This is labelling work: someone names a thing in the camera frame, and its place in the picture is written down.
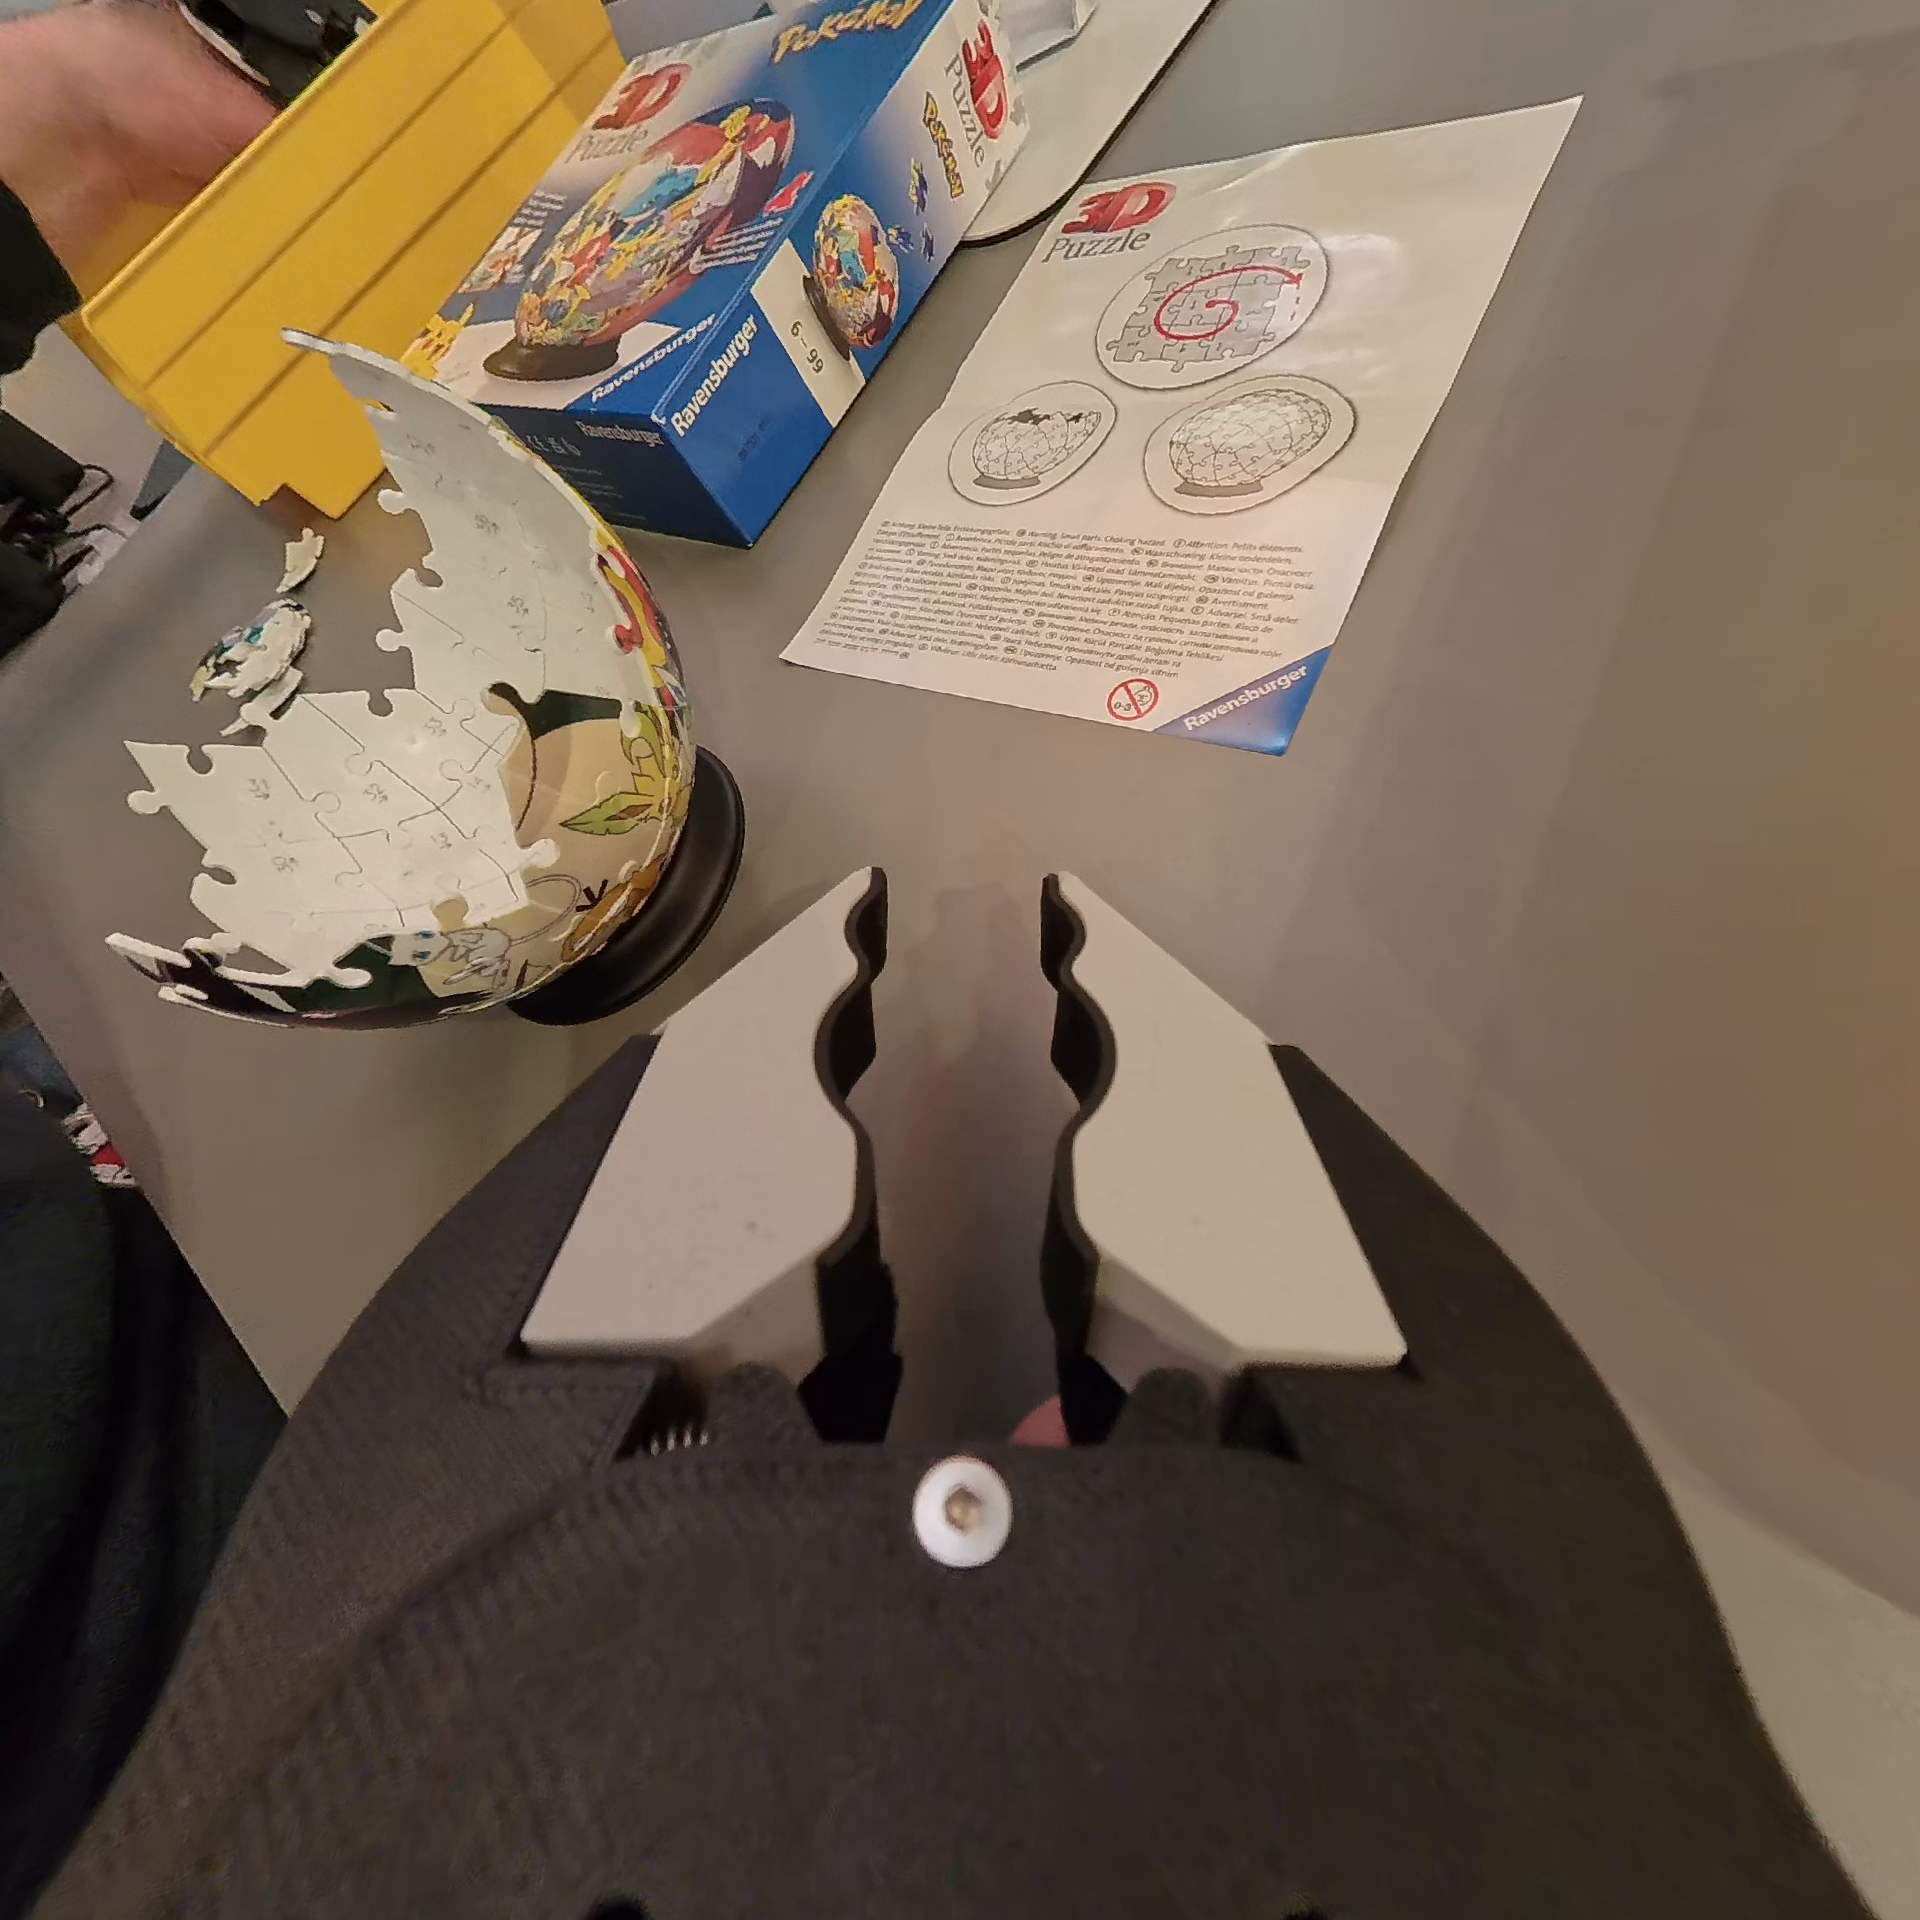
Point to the white metal stand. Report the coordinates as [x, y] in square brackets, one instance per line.
[1081, 151]

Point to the black round ball stand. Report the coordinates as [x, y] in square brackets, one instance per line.
[691, 884]

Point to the person's left hand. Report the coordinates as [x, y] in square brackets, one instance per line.
[121, 134]

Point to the black printed jigsaw piece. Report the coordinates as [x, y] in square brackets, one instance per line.
[249, 653]

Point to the colourful half-built puzzle ball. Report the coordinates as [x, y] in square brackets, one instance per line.
[404, 781]

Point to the blue puzzle box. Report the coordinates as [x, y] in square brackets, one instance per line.
[720, 270]

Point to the yellow plastic bin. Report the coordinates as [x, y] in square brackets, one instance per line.
[301, 301]

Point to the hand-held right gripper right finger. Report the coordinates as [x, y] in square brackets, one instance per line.
[1230, 1200]

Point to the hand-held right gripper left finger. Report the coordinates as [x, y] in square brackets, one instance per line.
[705, 1184]

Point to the white jigsaw piece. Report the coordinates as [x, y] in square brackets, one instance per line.
[301, 563]

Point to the white instruction sheet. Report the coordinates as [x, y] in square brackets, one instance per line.
[1170, 555]

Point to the person's left forearm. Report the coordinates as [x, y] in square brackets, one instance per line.
[31, 285]

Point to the person's torso in dark sweater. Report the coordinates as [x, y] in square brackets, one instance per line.
[90, 1501]

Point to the black power adapter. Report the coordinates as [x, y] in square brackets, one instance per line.
[38, 458]

